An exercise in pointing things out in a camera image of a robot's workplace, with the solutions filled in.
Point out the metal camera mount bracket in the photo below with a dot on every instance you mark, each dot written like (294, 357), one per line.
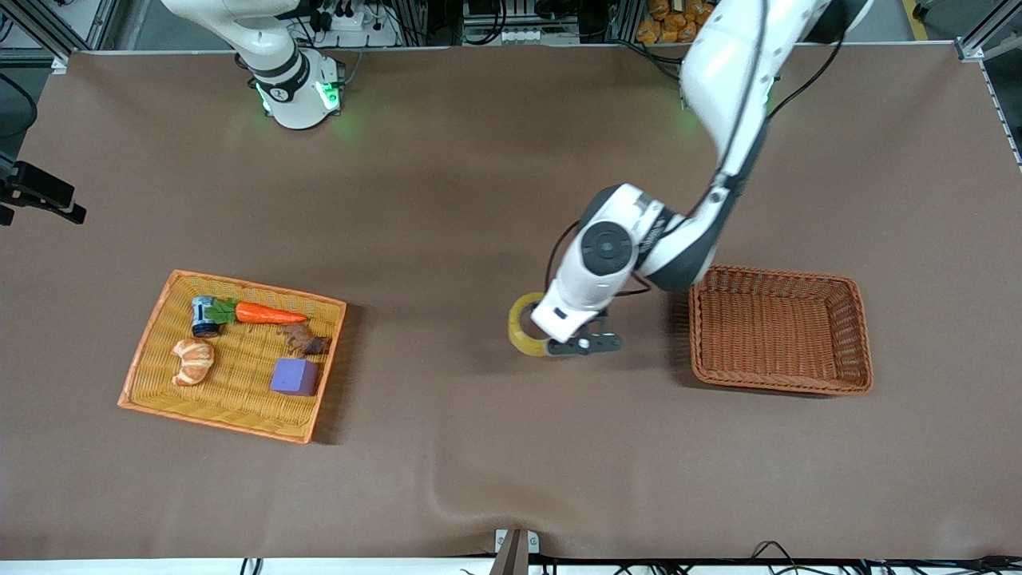
(515, 551)

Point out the yellow clear tape roll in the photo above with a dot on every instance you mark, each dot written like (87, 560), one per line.
(517, 331)

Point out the toy croissant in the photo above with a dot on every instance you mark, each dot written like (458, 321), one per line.
(192, 363)

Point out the brown toy animal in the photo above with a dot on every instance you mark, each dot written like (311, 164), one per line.
(299, 339)

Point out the purple foam block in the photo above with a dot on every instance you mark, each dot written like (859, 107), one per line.
(294, 377)

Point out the brown wicker basket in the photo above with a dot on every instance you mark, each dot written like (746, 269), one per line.
(766, 335)

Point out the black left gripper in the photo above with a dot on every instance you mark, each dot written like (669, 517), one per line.
(604, 312)

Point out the white power strip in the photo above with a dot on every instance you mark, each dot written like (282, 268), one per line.
(351, 20)

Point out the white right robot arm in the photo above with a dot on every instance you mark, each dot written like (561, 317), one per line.
(291, 96)

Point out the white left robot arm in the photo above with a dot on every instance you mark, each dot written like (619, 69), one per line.
(607, 247)

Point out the white connector strip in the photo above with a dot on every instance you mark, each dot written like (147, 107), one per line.
(495, 36)

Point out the orange toy carrot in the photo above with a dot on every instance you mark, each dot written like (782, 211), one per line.
(267, 313)

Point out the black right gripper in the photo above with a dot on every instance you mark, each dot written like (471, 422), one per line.
(45, 185)

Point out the bag of orange snacks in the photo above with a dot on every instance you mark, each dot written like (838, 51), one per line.
(675, 24)

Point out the aluminium frame profile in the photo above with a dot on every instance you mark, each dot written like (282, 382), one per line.
(56, 32)
(978, 49)

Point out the small blue white can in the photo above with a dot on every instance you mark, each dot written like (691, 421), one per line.
(204, 315)

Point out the yellow wicker tray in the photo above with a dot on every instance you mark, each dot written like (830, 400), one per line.
(207, 407)

